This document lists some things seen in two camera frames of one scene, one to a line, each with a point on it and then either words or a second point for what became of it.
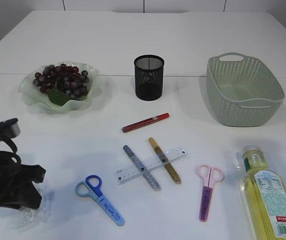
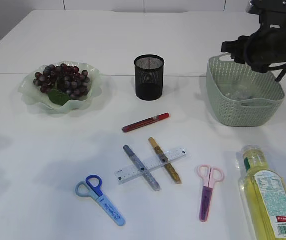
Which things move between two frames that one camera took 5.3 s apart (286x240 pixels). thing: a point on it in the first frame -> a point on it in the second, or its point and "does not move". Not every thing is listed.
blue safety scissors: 91,188 does not move
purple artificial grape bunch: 63,83 does not move
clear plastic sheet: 41,215 -> 239,92
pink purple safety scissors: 209,175 does not move
